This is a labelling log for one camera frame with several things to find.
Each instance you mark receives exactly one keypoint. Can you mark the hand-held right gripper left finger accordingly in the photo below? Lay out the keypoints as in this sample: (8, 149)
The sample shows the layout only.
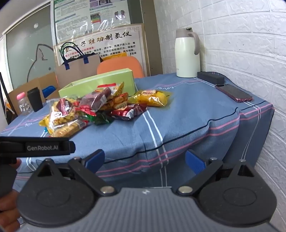
(95, 160)

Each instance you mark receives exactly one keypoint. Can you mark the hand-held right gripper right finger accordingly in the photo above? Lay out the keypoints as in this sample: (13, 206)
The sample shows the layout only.
(194, 161)

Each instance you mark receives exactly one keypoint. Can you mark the person's left hand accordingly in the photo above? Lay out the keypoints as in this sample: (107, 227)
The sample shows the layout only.
(7, 212)

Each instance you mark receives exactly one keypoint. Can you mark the yellow noodle snack packet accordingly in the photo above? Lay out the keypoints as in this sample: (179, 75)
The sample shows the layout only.
(64, 131)

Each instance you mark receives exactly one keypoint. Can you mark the yellow noodle packet red label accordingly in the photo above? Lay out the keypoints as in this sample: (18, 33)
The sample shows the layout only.
(60, 111)

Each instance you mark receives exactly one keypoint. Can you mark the clear bottle pink cap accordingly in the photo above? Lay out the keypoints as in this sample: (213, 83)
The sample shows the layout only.
(24, 107)

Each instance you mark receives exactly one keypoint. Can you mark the black cup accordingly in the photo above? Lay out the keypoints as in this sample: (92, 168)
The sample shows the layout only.
(35, 100)

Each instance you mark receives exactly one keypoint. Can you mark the blue striped tablecloth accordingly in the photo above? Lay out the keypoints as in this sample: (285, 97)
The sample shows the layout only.
(190, 113)

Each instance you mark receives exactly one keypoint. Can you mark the red green snack packet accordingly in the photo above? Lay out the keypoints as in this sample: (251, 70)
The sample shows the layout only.
(86, 110)

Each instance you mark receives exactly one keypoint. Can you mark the blue plastic item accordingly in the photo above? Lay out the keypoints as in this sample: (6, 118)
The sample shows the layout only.
(49, 91)

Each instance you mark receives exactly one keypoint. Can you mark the dark red snack packet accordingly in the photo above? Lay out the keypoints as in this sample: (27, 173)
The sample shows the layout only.
(127, 112)

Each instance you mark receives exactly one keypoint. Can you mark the maroon snack packet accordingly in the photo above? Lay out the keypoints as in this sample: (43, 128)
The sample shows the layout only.
(95, 99)

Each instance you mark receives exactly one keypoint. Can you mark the black rod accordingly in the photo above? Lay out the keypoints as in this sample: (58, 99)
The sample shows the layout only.
(6, 96)

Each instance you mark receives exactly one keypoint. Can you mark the orange snack packet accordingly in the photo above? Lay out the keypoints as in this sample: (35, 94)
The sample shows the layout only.
(117, 102)

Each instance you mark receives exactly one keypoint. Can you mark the brown cardboard box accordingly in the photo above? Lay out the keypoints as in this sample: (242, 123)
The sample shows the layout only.
(42, 81)

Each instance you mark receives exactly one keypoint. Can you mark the yellow red snack packet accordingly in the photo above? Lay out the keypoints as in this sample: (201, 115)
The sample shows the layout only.
(115, 88)

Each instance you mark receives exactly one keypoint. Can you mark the smartphone with pink case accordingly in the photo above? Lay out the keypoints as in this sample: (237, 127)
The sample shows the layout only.
(233, 92)

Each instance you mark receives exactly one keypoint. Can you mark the light green cardboard box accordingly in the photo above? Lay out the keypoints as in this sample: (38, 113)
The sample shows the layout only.
(105, 78)

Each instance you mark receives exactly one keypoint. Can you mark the black rectangular case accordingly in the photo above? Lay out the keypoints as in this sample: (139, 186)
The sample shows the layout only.
(211, 77)

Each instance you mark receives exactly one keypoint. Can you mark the orange chair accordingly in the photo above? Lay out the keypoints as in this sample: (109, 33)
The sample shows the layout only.
(125, 65)

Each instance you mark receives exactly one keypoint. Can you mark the white thermos jug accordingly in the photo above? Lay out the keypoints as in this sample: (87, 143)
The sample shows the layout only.
(186, 60)

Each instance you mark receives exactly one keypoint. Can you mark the frosted glass panel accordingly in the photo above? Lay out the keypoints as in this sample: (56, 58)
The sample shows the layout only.
(24, 44)

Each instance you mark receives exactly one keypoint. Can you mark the framed wall poster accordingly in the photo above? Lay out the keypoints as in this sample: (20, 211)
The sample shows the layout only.
(125, 40)

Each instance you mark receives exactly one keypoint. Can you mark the glossy wall poster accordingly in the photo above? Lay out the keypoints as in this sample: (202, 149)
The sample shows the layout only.
(73, 13)

